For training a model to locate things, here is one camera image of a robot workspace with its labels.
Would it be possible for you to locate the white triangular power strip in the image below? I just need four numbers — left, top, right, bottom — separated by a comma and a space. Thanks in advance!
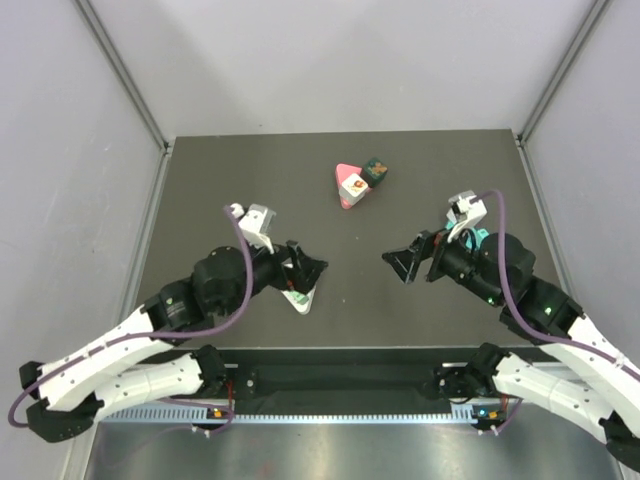
281, 288, 316, 315

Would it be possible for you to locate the teal triangular power strip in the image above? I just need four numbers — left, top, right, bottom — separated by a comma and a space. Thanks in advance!
444, 219, 489, 251

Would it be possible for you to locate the dark green cube adapter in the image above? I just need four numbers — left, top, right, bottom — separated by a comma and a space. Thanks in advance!
360, 158, 388, 189

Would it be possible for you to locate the white tiger cube adapter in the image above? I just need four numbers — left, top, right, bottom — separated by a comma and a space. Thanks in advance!
339, 173, 369, 209

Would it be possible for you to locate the pink triangular power strip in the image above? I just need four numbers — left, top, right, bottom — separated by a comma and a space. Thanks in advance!
335, 163, 370, 210

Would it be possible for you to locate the mint green cube charger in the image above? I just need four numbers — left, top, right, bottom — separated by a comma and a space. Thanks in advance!
291, 291, 311, 307

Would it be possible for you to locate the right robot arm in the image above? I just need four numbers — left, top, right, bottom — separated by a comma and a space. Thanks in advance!
382, 230, 639, 470

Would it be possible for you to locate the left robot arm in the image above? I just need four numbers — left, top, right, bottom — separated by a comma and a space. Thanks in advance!
13, 241, 328, 443

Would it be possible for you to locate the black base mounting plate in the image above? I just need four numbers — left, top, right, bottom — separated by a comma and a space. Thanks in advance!
194, 347, 499, 415

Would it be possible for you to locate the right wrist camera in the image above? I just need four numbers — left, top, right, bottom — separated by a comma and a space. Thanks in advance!
446, 191, 487, 243

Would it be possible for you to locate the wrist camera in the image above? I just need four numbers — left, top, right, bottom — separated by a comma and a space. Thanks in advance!
446, 191, 487, 243
229, 203, 276, 254

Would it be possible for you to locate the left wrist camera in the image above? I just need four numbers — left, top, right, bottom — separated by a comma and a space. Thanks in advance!
229, 203, 276, 254

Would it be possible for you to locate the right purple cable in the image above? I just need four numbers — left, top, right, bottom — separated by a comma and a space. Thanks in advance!
472, 189, 640, 431

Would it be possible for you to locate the purple cable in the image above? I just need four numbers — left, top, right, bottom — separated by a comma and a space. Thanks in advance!
472, 189, 640, 431
8, 203, 255, 429

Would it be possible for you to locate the slotted cable duct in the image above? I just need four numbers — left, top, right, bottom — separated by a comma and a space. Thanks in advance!
101, 402, 478, 425

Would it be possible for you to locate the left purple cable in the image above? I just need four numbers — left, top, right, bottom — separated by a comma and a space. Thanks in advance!
8, 203, 255, 429

